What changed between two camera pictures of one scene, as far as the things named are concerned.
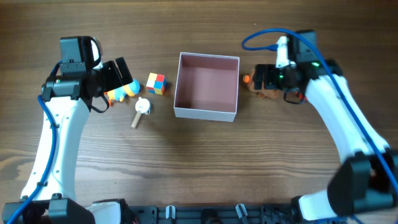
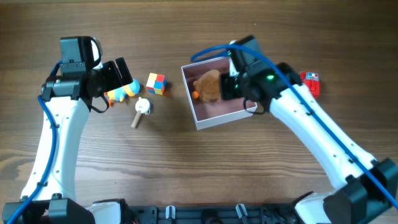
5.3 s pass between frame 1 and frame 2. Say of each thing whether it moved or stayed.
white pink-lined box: moved
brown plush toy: moved
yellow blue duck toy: stayed
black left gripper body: stayed
